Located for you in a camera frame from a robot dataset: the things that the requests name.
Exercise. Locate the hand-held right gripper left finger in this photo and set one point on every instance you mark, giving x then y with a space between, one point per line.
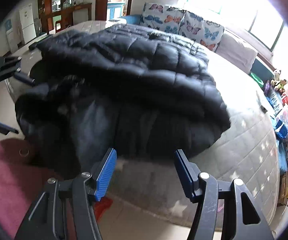
106 175

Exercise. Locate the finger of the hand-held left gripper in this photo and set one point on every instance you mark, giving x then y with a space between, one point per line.
23 78
1 129

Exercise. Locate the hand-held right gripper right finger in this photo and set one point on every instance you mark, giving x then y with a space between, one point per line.
185 172

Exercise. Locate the black puffer jacket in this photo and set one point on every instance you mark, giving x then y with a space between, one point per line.
134 80

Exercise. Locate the white refrigerator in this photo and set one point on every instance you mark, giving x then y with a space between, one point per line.
27 23

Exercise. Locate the grey star quilted mattress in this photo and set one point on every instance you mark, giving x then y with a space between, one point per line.
234 142

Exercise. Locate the maroon sweater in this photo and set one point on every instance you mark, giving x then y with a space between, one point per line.
8 192

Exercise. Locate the wooden display cabinet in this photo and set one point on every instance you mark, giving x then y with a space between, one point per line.
46 0

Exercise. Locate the cardboard box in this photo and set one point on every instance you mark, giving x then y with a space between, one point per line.
285 188

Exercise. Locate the blue cabinet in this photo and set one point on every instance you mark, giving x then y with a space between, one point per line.
115 11

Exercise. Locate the clear plastic toy box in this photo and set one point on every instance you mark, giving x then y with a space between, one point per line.
287 122

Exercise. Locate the green bowl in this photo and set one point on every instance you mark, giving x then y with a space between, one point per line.
256 78

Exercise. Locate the red box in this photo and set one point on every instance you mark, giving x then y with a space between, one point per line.
285 102

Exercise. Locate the yellow plush toy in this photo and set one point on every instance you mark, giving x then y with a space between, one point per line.
279 85

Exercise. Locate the pink plush toy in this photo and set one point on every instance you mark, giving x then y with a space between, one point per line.
287 92

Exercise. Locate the white pillow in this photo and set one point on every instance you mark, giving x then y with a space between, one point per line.
236 52

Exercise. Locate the black and white cow plush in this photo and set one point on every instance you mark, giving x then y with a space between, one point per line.
277 74

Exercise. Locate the butterfly print pillow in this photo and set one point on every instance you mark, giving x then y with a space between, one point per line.
159 17
201 31

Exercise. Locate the window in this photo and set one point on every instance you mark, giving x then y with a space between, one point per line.
234 5

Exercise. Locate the wooden door frame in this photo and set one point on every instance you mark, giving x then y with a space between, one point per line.
101 0

